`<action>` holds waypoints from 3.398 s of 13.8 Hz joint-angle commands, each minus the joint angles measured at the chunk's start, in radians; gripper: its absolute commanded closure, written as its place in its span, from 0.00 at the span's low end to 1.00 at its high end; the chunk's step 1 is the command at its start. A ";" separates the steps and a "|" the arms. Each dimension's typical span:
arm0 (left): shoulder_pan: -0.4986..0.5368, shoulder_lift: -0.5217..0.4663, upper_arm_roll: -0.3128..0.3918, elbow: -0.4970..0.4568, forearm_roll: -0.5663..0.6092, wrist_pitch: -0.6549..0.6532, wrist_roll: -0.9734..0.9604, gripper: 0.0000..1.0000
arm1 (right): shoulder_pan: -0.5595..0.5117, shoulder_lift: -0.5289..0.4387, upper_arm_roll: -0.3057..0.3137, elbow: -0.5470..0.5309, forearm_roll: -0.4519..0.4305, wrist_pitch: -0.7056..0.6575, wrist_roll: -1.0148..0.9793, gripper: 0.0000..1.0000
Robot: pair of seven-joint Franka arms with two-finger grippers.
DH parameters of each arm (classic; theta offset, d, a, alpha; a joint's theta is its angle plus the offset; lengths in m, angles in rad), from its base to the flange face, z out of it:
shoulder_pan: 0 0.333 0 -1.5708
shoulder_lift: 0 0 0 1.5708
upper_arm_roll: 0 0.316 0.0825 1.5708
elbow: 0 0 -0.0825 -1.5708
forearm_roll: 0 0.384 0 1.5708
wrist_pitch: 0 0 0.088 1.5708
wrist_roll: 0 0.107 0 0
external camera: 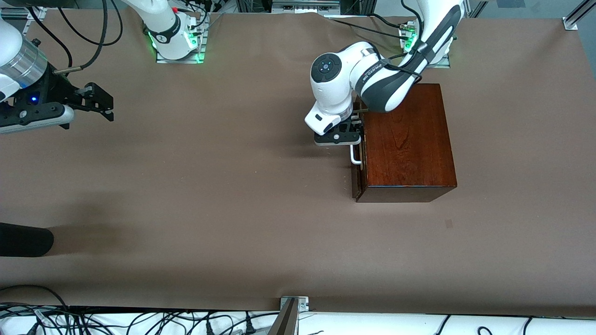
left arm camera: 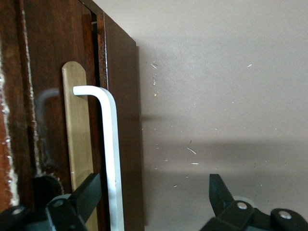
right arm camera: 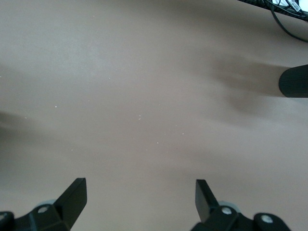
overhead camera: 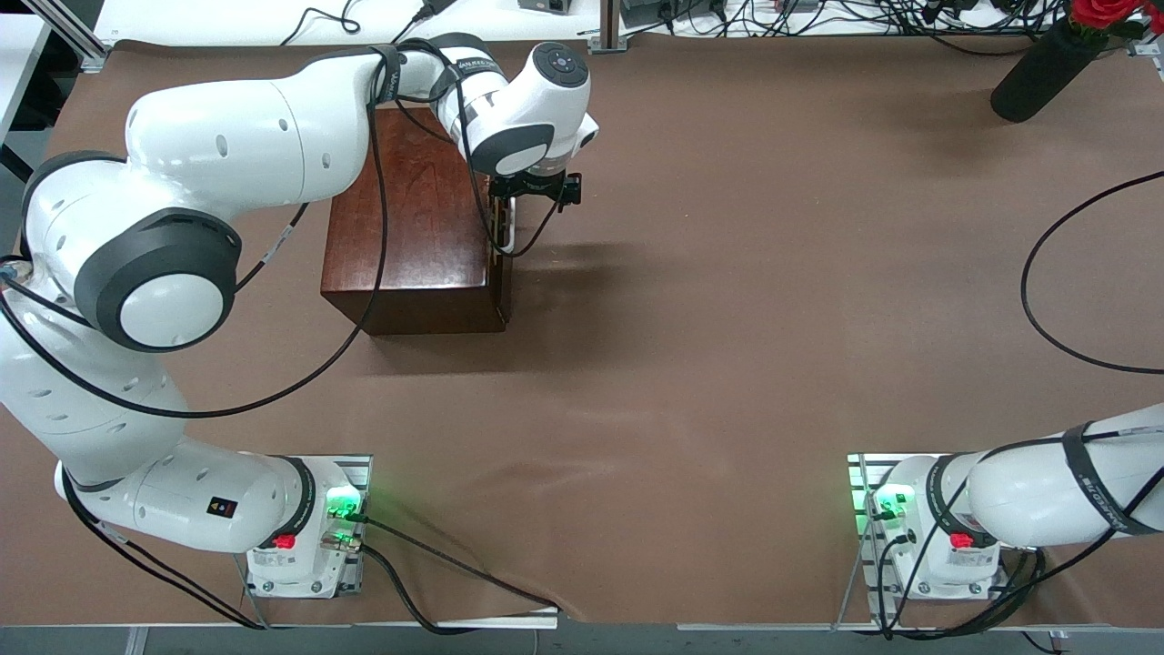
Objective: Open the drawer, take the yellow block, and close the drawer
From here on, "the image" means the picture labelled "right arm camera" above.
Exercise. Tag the black foam cylinder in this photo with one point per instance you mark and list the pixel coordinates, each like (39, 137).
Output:
(294, 81)

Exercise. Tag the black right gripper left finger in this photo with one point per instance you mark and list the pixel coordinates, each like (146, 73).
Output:
(69, 207)

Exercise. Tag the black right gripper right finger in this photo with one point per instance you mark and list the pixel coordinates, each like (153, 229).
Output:
(207, 207)

